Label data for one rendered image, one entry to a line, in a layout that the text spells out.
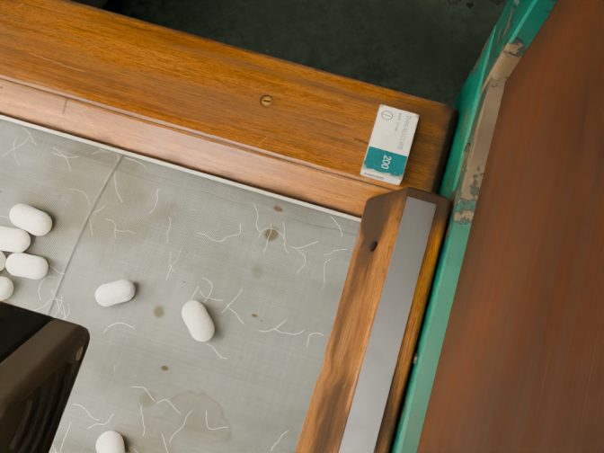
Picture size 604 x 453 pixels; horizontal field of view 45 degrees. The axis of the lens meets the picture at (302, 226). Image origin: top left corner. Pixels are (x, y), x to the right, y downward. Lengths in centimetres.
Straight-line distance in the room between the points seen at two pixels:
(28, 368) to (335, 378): 29
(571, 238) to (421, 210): 24
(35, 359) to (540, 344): 19
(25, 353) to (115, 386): 35
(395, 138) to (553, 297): 35
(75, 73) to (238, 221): 20
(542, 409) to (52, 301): 47
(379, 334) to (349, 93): 24
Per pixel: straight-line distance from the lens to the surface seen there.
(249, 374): 62
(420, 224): 52
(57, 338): 30
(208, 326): 60
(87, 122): 68
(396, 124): 62
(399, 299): 50
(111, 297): 62
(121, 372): 63
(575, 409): 25
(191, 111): 65
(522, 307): 33
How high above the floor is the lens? 135
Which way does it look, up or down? 75 degrees down
